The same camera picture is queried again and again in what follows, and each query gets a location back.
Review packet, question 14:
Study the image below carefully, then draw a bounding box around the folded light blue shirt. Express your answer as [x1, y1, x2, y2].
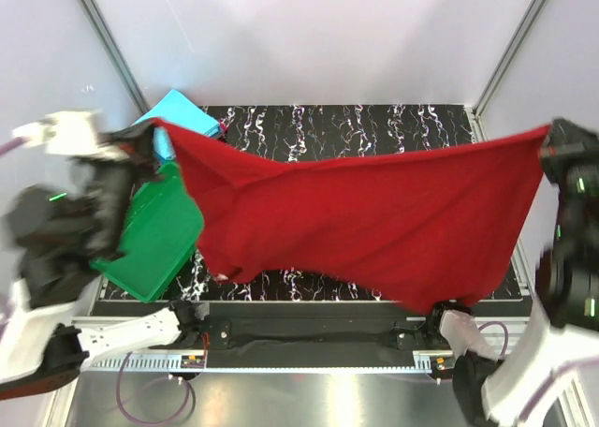
[136, 89, 223, 163]

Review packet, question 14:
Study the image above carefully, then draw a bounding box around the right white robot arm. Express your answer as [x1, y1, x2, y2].
[424, 118, 598, 426]

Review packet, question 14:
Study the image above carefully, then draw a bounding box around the right aluminium frame post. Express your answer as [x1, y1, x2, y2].
[472, 0, 549, 118]

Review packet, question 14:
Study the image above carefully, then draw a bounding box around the white slotted cable duct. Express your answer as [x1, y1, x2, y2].
[90, 351, 455, 374]

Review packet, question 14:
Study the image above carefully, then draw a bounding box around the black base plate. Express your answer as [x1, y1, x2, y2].
[168, 301, 449, 363]

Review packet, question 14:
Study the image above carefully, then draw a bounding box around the left aluminium frame post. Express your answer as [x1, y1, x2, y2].
[78, 0, 150, 113]

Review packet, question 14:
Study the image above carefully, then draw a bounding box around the green plastic tray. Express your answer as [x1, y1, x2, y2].
[92, 162, 204, 302]

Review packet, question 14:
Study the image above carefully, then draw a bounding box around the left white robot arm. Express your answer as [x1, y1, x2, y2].
[1, 110, 203, 400]

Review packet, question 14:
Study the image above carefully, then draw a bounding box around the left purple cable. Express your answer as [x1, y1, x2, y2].
[0, 136, 197, 424]

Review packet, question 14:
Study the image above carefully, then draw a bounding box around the red t shirt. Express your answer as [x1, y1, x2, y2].
[165, 124, 549, 314]

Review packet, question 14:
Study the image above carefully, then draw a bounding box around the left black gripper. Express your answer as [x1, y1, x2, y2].
[93, 118, 172, 252]

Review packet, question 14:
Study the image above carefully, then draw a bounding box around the aluminium frame post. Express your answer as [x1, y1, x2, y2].
[472, 0, 549, 118]
[78, 0, 150, 113]

